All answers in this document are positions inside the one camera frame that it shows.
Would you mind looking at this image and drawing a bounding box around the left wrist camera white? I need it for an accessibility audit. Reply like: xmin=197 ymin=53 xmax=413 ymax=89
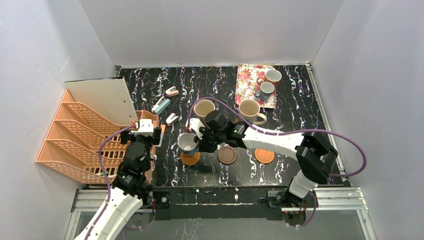
xmin=134 ymin=118 xmax=155 ymax=137

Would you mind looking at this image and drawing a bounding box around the white folder board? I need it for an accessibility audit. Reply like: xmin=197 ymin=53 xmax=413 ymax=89
xmin=64 ymin=77 xmax=138 ymax=126

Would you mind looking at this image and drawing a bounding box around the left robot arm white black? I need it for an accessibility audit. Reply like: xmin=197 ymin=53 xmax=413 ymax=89
xmin=75 ymin=125 xmax=162 ymax=240

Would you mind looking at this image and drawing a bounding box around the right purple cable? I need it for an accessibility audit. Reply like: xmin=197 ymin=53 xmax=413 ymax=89
xmin=186 ymin=96 xmax=368 ymax=229

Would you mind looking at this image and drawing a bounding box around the dark walnut wooden coaster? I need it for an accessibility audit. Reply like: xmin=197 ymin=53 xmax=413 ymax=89
xmin=217 ymin=146 xmax=237 ymax=165

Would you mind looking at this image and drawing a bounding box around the orange capped glue stick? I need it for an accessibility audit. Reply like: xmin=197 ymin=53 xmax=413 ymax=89
xmin=157 ymin=124 xmax=166 ymax=148

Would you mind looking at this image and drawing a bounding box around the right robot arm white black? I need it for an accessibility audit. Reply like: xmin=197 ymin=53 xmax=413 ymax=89
xmin=187 ymin=110 xmax=338 ymax=206

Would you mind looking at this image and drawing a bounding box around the purple cable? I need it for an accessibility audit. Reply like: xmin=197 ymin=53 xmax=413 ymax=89
xmin=82 ymin=124 xmax=137 ymax=240
xmin=186 ymin=96 xmax=368 ymax=229

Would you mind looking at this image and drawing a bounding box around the tall beige mug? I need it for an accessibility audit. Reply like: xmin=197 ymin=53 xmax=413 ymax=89
xmin=238 ymin=99 xmax=268 ymax=125

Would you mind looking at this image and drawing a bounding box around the blue white stapler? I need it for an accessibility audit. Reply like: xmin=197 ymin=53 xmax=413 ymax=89
xmin=151 ymin=96 xmax=171 ymax=115

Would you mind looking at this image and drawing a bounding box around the pink mini stapler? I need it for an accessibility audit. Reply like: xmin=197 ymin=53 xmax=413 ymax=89
xmin=165 ymin=86 xmax=180 ymax=97

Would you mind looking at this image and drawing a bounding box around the small grey heart mug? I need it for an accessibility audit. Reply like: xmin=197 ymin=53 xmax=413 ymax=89
xmin=253 ymin=82 xmax=275 ymax=101

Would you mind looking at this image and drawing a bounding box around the blue mug white inside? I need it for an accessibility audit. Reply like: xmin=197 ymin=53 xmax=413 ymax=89
xmin=177 ymin=132 xmax=199 ymax=156

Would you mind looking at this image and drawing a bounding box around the floral tray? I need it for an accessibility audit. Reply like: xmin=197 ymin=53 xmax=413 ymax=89
xmin=234 ymin=63 xmax=276 ymax=109

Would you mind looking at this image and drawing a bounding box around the orange mesh file rack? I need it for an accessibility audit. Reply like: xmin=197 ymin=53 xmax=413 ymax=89
xmin=35 ymin=90 xmax=127 ymax=184

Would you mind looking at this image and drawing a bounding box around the light wooden coaster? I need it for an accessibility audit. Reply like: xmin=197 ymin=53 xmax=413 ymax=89
xmin=180 ymin=152 xmax=201 ymax=166
xmin=254 ymin=148 xmax=275 ymax=164

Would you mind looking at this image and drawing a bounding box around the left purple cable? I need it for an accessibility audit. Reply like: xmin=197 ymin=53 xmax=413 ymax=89
xmin=82 ymin=124 xmax=137 ymax=240

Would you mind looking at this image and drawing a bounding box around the pink floral mug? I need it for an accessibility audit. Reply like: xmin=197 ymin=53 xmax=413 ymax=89
xmin=256 ymin=69 xmax=282 ymax=87

